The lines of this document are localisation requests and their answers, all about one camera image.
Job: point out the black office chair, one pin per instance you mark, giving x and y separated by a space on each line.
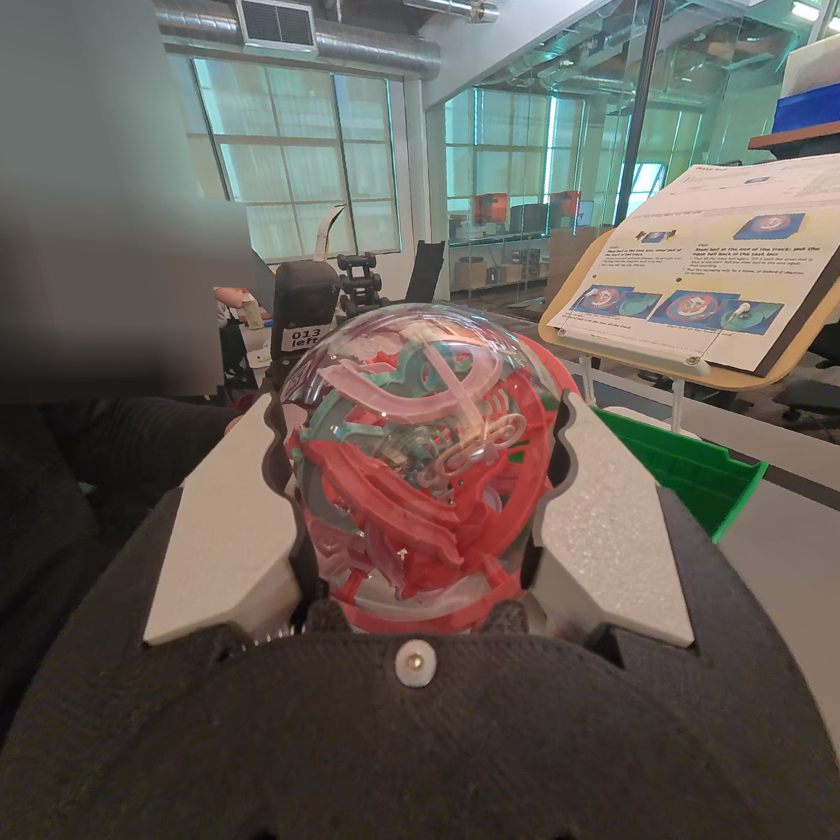
426 269

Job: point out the clear red maze ball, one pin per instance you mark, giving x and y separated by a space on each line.
420 459

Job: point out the wooden shelf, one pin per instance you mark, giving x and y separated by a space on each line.
794 141

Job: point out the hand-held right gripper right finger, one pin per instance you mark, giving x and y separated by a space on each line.
617 544

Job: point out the orange 3D printer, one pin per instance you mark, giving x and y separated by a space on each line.
489 210
564 208

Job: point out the silver ventilation duct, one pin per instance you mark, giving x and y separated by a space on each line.
374 49

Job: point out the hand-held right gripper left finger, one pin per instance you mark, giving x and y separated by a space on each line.
223 538

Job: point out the white air vent grille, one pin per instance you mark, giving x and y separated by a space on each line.
275 23

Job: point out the wooden tilting book stand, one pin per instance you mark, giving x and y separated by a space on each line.
590 344

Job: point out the blue storage bin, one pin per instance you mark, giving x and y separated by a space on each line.
807 115

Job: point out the green plastic bin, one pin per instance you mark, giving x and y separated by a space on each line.
689 466

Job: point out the printed instruction sheet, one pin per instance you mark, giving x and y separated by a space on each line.
722 275

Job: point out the black dumbbell rack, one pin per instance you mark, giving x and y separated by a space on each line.
361 279

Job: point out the black pole stand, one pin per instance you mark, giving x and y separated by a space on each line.
646 65

